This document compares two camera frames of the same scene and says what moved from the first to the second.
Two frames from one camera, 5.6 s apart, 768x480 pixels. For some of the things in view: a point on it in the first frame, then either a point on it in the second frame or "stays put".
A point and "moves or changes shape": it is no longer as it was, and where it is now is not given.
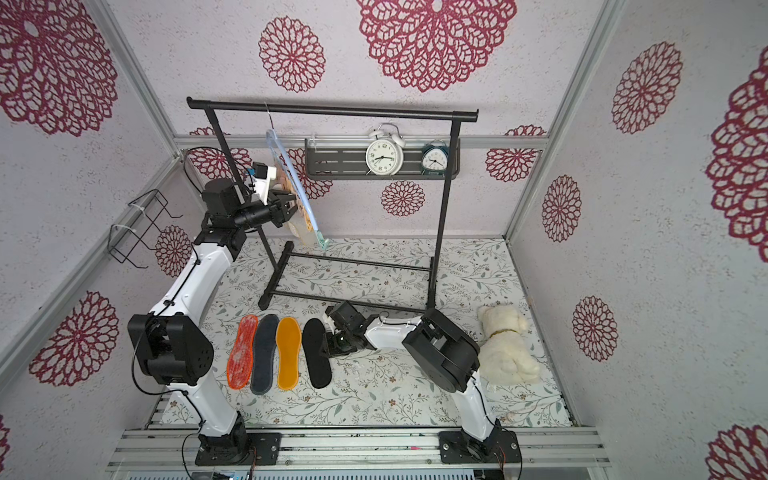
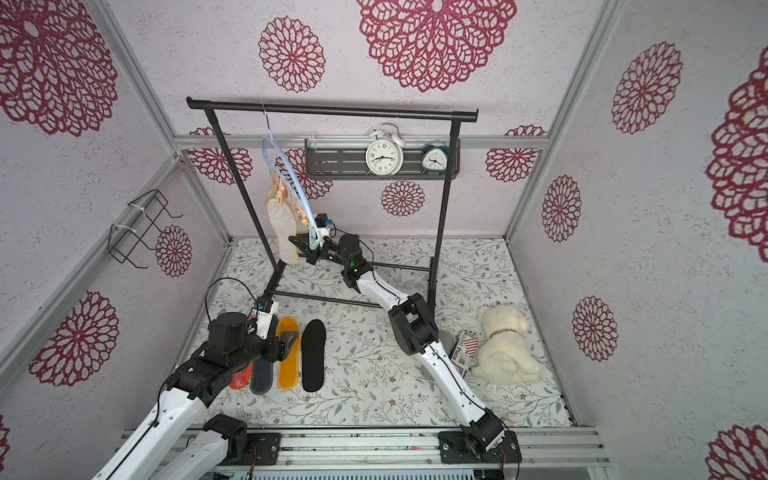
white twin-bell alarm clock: x=385 y=156 stays put
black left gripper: x=278 y=207 to x=274 y=354
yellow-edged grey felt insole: x=302 y=226 moves or changes shape
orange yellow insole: x=288 y=342 stays put
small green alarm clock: x=434 y=158 stays put
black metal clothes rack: x=452 y=130 stays put
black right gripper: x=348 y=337 to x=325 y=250
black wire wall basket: x=123 y=241 stays put
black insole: x=318 y=364 moves or changes shape
